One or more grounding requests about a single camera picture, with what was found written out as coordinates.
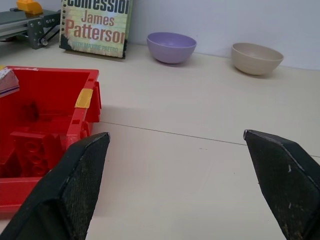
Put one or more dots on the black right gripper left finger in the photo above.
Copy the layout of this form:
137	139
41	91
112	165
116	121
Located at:
75	185

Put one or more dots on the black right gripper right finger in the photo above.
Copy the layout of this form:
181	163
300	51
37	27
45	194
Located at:
282	180

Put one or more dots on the grey conveyor belt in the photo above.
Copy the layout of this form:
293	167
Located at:
27	25

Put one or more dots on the red toy building brick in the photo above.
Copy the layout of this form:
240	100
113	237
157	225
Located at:
30	155

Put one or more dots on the red plastic bin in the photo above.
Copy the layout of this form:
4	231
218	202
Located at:
47	110

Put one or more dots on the yellow tape strip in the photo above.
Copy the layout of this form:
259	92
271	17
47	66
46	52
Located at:
84	98

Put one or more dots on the small card packet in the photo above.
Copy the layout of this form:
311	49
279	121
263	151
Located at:
8	82

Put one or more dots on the beige bowl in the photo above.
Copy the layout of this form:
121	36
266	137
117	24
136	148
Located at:
256	58

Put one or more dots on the James Patterson paperback book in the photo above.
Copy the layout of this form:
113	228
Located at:
95	25

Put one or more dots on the purple bowl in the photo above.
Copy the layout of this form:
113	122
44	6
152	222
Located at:
171	47

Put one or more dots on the yellow toy building brick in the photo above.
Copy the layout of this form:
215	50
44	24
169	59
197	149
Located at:
29	6

